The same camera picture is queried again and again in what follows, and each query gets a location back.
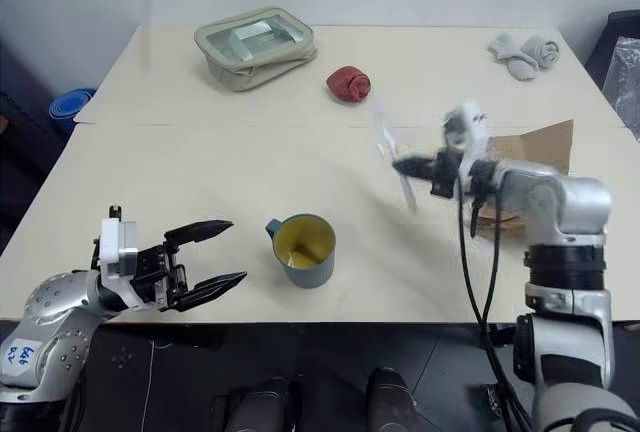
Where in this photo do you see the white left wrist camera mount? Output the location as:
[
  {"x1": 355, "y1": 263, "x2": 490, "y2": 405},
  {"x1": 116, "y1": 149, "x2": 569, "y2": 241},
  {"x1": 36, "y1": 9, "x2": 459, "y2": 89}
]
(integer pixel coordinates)
[{"x1": 98, "y1": 205, "x2": 142, "y2": 311}]

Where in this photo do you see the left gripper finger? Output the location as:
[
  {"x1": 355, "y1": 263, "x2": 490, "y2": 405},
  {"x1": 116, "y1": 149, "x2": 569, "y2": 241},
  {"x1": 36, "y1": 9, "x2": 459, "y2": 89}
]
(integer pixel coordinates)
[
  {"x1": 163, "y1": 220, "x2": 235, "y2": 246},
  {"x1": 172, "y1": 271, "x2": 248, "y2": 313}
]

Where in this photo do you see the white toothbrush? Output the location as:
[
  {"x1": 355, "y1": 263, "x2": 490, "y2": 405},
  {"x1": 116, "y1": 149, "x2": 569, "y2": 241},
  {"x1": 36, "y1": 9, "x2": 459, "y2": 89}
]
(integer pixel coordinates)
[{"x1": 372, "y1": 99, "x2": 419, "y2": 214}]

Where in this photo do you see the clear plastic bag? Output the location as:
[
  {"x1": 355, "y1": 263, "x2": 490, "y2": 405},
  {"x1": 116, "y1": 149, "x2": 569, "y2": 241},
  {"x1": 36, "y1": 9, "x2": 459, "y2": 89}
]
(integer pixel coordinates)
[{"x1": 602, "y1": 35, "x2": 640, "y2": 144}]

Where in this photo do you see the red rolled cloth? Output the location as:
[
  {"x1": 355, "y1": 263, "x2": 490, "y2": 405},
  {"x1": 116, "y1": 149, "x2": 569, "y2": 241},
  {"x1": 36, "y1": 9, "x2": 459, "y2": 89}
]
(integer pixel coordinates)
[{"x1": 326, "y1": 65, "x2": 372, "y2": 105}]

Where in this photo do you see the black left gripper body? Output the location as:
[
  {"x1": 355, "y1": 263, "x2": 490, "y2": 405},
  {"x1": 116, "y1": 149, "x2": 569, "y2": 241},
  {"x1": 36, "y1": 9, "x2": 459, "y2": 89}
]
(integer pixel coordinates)
[{"x1": 130, "y1": 240, "x2": 191, "y2": 313}]

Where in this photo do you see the grey flat sock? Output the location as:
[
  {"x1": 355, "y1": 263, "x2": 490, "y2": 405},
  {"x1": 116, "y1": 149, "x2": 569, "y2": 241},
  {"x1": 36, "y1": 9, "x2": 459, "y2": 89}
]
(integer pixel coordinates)
[{"x1": 487, "y1": 33, "x2": 539, "y2": 83}]

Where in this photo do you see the beige toiletry bag clear lid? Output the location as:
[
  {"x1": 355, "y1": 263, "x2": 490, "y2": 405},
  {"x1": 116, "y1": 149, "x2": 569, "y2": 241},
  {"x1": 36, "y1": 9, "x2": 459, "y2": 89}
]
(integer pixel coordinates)
[{"x1": 193, "y1": 5, "x2": 319, "y2": 93}]

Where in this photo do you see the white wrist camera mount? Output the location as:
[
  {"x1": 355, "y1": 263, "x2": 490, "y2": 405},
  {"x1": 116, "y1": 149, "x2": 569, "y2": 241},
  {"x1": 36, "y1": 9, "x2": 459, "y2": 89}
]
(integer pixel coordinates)
[
  {"x1": 98, "y1": 205, "x2": 142, "y2": 311},
  {"x1": 439, "y1": 99, "x2": 497, "y2": 188}
]

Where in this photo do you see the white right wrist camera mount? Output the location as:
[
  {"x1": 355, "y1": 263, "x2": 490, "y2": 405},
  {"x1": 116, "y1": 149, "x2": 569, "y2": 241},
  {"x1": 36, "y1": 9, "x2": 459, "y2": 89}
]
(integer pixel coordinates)
[{"x1": 439, "y1": 99, "x2": 497, "y2": 188}]

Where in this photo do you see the dark rounded shape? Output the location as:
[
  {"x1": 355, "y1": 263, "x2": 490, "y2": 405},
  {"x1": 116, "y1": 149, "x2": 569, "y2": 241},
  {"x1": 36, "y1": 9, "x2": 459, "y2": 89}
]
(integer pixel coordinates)
[
  {"x1": 224, "y1": 376, "x2": 304, "y2": 432},
  {"x1": 366, "y1": 367, "x2": 427, "y2": 432}
]

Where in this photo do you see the brown cardboard piece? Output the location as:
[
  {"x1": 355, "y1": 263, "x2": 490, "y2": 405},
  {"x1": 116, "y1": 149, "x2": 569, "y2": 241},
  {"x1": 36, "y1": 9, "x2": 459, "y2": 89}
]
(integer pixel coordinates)
[{"x1": 472, "y1": 119, "x2": 575, "y2": 242}]

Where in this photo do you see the black box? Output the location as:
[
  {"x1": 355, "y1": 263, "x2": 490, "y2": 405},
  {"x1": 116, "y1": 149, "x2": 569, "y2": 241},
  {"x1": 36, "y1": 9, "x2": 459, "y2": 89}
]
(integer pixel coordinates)
[{"x1": 584, "y1": 10, "x2": 640, "y2": 103}]

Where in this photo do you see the teal mug with yellow inside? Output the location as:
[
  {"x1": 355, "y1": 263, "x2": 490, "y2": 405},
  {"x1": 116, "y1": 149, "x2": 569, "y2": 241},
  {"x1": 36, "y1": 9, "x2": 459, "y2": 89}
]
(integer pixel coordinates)
[{"x1": 264, "y1": 213, "x2": 337, "y2": 291}]

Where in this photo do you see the grey rolled sock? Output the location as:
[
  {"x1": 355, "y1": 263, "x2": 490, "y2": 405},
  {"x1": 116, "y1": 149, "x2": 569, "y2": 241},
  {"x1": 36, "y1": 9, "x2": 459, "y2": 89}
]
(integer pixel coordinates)
[{"x1": 519, "y1": 35, "x2": 562, "y2": 71}]

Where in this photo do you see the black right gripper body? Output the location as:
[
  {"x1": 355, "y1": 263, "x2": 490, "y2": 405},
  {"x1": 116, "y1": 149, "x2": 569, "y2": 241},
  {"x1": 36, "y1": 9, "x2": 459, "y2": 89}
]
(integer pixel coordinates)
[{"x1": 429, "y1": 147, "x2": 464, "y2": 199}]

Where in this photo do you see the thin white string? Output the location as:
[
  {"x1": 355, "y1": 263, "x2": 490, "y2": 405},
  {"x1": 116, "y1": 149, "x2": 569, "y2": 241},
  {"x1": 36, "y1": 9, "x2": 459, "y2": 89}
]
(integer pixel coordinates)
[{"x1": 141, "y1": 339, "x2": 171, "y2": 426}]

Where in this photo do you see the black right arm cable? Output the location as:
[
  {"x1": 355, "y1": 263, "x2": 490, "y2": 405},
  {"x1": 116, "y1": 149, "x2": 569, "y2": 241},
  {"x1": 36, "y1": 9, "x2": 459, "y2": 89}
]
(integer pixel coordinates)
[{"x1": 455, "y1": 174, "x2": 536, "y2": 432}]

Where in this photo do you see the blue foam roll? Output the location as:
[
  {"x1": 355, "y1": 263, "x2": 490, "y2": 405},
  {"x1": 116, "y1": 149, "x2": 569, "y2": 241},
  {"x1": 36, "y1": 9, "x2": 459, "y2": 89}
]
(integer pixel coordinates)
[{"x1": 48, "y1": 87, "x2": 97, "y2": 126}]

